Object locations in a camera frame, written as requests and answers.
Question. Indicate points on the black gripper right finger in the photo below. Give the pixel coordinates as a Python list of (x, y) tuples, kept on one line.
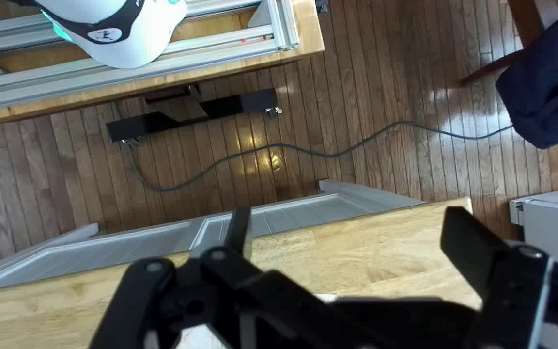
[(518, 292)]

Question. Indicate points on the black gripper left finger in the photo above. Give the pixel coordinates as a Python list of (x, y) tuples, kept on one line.
[(163, 303)]

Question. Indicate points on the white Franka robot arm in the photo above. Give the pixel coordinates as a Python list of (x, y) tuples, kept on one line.
[(124, 46)]

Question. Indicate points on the white wood-top kitchen island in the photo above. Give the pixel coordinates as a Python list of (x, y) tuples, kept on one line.
[(357, 259)]

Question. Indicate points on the dark blue jacket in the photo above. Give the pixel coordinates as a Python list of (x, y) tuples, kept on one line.
[(550, 84)]

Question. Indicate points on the brown wooden chair leg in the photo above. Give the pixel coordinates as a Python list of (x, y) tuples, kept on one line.
[(525, 20)]

